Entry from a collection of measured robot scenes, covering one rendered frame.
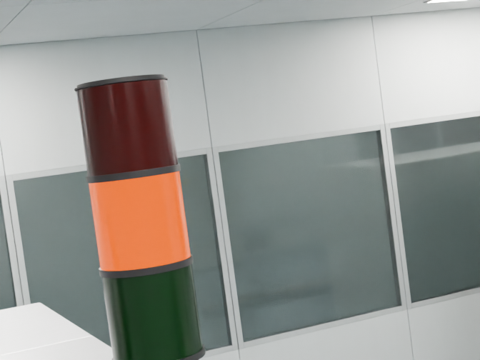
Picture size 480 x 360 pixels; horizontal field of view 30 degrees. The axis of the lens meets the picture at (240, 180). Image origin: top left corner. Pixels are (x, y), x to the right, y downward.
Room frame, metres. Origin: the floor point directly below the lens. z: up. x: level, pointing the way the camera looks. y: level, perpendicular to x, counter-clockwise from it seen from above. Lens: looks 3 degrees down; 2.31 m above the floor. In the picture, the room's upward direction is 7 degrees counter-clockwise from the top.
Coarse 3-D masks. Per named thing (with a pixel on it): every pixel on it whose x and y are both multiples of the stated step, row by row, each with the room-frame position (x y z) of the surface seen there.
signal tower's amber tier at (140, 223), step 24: (96, 192) 0.47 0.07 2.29; (120, 192) 0.46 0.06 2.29; (144, 192) 0.46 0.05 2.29; (168, 192) 0.46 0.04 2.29; (96, 216) 0.47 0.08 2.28; (120, 216) 0.46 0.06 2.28; (144, 216) 0.46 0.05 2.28; (168, 216) 0.46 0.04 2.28; (96, 240) 0.47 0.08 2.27; (120, 240) 0.46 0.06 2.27; (144, 240) 0.46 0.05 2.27; (168, 240) 0.46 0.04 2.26; (120, 264) 0.46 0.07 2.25; (144, 264) 0.46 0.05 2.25
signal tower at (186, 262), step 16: (112, 80) 0.46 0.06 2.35; (128, 80) 0.46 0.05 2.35; (144, 80) 0.46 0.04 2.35; (96, 176) 0.46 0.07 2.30; (112, 176) 0.46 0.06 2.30; (128, 176) 0.46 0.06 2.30; (144, 176) 0.46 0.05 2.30; (192, 256) 0.48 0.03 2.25; (112, 272) 0.46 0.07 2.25; (128, 272) 0.46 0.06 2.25; (144, 272) 0.46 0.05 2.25; (160, 272) 0.46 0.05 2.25
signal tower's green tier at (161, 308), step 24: (120, 288) 0.46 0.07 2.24; (144, 288) 0.46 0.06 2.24; (168, 288) 0.46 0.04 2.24; (192, 288) 0.47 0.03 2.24; (120, 312) 0.46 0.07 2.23; (144, 312) 0.46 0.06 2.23; (168, 312) 0.46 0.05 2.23; (192, 312) 0.47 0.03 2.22; (120, 336) 0.46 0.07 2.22; (144, 336) 0.46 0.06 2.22; (168, 336) 0.46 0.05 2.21; (192, 336) 0.47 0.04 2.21
